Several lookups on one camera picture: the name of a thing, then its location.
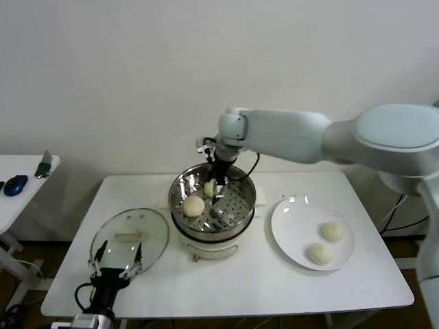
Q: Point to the white round plate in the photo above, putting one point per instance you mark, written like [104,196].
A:
[295,222]

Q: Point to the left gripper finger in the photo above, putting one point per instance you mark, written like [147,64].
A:
[139,253]
[101,250]

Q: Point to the stainless steel steamer basket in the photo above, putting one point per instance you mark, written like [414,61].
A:
[236,202]

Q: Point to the blue computer mouse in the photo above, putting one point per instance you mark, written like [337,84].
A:
[15,185]

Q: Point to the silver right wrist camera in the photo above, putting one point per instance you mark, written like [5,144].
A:
[205,146]

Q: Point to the white steamed baozi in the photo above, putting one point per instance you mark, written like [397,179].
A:
[332,232]
[319,254]
[208,188]
[193,206]

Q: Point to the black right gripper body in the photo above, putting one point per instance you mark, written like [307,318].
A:
[221,171]

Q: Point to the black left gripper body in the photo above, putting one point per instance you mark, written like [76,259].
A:
[108,281]

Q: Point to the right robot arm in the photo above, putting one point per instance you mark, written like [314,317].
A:
[308,137]

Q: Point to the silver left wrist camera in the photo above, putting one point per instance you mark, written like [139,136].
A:
[84,321]

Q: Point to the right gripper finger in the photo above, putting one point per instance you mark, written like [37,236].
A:
[219,190]

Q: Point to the white side table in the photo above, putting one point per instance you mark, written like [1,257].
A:
[31,192]

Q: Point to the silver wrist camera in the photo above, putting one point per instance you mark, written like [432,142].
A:
[205,146]
[84,321]

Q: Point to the round glass pot lid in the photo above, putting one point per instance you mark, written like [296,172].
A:
[151,226]

